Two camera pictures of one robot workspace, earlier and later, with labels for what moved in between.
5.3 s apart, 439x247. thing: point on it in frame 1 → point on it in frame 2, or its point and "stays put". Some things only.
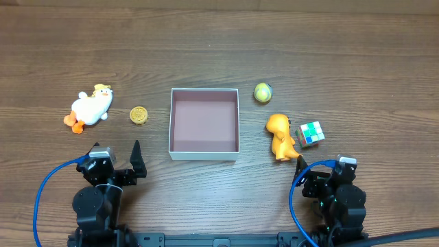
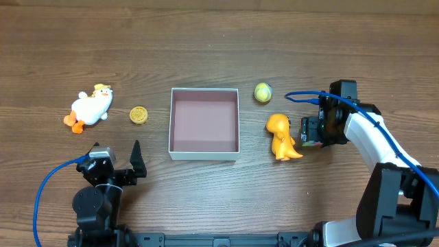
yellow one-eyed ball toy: x=263 y=92 stays put
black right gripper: x=317 y=180 → x=309 y=130
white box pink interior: x=204 y=124 stays put
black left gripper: x=116 y=175 stays put
